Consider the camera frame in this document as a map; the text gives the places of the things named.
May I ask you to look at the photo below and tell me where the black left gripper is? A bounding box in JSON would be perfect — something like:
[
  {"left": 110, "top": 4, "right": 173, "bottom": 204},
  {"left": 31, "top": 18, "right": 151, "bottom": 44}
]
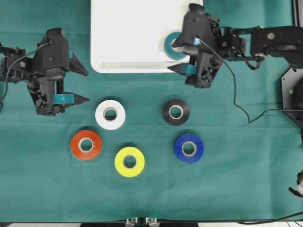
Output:
[{"left": 27, "top": 42, "right": 90, "bottom": 116}]

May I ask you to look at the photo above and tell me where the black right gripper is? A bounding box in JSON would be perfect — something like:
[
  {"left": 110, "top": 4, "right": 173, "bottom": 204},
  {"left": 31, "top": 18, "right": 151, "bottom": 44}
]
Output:
[{"left": 167, "top": 13, "right": 225, "bottom": 89}]

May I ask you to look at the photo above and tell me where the teal tape roll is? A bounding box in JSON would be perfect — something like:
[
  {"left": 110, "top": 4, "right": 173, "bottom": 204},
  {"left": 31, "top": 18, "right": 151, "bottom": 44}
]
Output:
[{"left": 164, "top": 32, "right": 186, "bottom": 61}]

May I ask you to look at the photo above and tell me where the black tape roll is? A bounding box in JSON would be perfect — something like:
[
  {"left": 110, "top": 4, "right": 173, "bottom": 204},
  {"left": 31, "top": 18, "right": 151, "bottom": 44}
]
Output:
[{"left": 162, "top": 99, "right": 190, "bottom": 126}]

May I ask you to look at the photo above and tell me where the white tape roll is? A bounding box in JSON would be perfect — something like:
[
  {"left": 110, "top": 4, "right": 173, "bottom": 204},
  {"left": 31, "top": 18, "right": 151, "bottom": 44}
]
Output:
[{"left": 95, "top": 99, "right": 126, "bottom": 130}]

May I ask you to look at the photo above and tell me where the red tape roll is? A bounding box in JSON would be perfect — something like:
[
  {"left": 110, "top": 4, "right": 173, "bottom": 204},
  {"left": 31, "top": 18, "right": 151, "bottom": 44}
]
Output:
[{"left": 70, "top": 130, "right": 102, "bottom": 161}]

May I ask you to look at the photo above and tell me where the yellow tape roll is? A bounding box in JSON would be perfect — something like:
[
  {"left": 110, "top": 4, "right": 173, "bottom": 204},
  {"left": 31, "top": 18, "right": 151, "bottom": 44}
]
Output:
[{"left": 115, "top": 147, "right": 145, "bottom": 178}]

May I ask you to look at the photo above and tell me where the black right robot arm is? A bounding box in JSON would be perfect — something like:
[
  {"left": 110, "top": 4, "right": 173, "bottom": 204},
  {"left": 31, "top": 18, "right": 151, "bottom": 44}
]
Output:
[{"left": 168, "top": 11, "right": 303, "bottom": 88}]

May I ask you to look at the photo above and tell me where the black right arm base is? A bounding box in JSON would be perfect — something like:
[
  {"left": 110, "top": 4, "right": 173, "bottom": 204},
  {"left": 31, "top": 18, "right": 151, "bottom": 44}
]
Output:
[{"left": 281, "top": 68, "right": 303, "bottom": 129}]

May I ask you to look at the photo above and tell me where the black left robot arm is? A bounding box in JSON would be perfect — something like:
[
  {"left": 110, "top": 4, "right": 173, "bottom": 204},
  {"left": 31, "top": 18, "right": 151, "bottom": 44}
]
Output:
[{"left": 0, "top": 41, "right": 90, "bottom": 116}]

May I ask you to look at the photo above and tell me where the white plastic case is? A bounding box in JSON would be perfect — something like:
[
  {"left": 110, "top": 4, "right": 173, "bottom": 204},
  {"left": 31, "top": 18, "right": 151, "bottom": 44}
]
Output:
[{"left": 90, "top": 0, "right": 191, "bottom": 73}]

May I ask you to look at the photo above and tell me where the blue tape roll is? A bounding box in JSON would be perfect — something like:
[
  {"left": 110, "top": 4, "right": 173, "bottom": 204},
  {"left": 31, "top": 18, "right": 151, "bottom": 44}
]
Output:
[{"left": 174, "top": 133, "right": 204, "bottom": 164}]

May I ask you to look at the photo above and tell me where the green table cloth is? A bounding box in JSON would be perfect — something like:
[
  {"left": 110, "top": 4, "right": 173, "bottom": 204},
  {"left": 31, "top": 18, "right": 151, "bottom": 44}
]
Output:
[{"left": 0, "top": 0, "right": 303, "bottom": 222}]

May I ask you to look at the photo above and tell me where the white object at edge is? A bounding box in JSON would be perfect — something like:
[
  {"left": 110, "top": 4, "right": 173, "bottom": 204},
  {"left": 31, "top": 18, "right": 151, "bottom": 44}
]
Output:
[{"left": 288, "top": 171, "right": 303, "bottom": 198}]

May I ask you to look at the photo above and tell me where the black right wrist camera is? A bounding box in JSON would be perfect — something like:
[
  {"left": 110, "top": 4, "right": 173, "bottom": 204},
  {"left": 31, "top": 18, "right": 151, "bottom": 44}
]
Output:
[{"left": 172, "top": 3, "right": 220, "bottom": 56}]

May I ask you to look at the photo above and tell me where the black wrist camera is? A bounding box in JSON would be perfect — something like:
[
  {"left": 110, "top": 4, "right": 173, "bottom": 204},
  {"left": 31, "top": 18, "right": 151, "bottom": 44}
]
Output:
[
  {"left": 172, "top": 3, "right": 220, "bottom": 56},
  {"left": 34, "top": 28, "right": 70, "bottom": 81}
]

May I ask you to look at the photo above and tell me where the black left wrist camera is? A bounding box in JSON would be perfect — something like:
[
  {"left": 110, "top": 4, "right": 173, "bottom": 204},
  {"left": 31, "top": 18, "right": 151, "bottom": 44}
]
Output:
[{"left": 34, "top": 28, "right": 70, "bottom": 81}]

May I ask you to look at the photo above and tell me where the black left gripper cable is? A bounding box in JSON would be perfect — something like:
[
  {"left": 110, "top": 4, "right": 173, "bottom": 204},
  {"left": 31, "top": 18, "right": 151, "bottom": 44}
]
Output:
[{"left": 0, "top": 42, "right": 53, "bottom": 107}]

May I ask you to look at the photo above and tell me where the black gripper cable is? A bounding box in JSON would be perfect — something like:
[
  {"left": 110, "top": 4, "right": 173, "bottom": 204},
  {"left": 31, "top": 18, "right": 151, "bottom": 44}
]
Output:
[
  {"left": 194, "top": 36, "right": 303, "bottom": 123},
  {"left": 0, "top": 42, "right": 53, "bottom": 107}
]

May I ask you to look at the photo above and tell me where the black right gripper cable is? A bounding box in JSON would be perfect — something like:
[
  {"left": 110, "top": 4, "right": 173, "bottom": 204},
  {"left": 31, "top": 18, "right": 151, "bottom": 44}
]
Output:
[{"left": 194, "top": 36, "right": 303, "bottom": 123}]

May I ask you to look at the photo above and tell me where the aluminium frame post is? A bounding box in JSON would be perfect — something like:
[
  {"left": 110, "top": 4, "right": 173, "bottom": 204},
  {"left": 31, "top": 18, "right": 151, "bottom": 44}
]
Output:
[{"left": 291, "top": 0, "right": 303, "bottom": 27}]

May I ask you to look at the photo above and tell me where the metal bracket at table edge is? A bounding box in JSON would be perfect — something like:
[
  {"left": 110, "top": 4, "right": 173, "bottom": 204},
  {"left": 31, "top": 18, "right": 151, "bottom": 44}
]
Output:
[{"left": 125, "top": 217, "right": 160, "bottom": 227}]

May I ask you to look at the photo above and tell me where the black cable bottom right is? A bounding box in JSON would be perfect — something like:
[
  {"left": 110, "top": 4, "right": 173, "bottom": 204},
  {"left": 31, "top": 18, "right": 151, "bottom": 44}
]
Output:
[{"left": 235, "top": 211, "right": 303, "bottom": 225}]

